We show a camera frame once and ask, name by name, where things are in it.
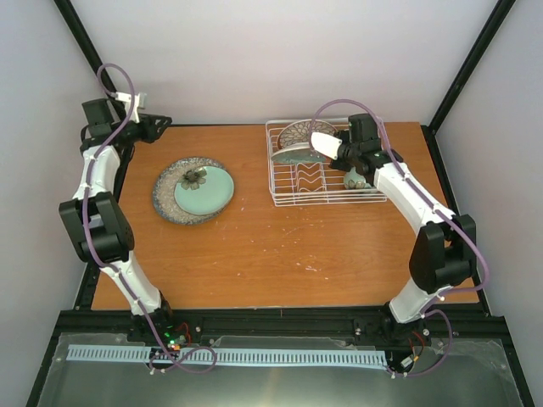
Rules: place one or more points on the large speckled grey plate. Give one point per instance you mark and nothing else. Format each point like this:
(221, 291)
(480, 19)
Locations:
(163, 192)

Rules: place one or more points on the floral patterned plate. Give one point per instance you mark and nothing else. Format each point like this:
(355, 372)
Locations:
(299, 131)

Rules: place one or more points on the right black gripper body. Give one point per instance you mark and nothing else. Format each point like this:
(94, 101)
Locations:
(352, 151)

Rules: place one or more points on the light blue cable duct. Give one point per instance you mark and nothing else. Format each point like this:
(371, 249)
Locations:
(235, 357)

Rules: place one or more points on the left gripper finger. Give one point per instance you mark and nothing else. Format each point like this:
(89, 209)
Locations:
(156, 119)
(156, 129)

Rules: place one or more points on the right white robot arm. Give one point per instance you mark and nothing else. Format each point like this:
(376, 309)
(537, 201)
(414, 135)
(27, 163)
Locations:
(443, 256)

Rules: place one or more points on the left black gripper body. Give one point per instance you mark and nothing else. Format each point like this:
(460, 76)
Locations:
(144, 136)

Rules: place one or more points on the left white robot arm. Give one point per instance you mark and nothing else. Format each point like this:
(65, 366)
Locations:
(98, 229)

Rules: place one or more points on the red and teal plate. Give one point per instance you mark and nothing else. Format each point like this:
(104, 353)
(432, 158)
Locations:
(297, 155)

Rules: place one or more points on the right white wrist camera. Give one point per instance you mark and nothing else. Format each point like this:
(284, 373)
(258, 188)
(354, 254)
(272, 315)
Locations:
(324, 146)

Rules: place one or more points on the light green bowl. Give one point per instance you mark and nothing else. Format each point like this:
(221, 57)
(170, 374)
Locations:
(360, 183)

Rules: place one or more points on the black frame post right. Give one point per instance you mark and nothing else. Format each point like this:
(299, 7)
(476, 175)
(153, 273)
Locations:
(485, 37)

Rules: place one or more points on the light green flower plate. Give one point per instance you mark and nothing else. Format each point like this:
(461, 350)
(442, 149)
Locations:
(204, 190)

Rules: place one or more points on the white wire dish rack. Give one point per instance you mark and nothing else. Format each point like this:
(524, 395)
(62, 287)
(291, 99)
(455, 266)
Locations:
(307, 184)

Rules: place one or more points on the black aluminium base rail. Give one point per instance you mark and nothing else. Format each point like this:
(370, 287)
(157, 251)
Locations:
(359, 325)

